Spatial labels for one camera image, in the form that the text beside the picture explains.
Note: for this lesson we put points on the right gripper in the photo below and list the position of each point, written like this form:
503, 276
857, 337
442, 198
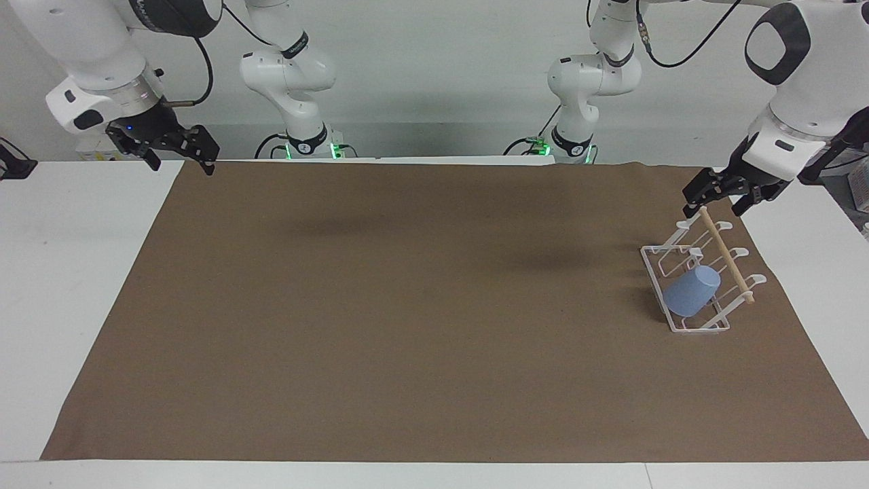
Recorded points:
148, 121

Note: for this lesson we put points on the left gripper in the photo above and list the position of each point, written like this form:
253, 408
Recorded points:
738, 166

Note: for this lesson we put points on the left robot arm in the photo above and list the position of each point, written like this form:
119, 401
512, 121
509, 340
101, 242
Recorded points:
808, 88

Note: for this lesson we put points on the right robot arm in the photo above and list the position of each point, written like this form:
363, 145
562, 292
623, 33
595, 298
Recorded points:
88, 41

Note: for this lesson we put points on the blue cup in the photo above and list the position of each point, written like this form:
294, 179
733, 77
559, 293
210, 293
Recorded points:
690, 292

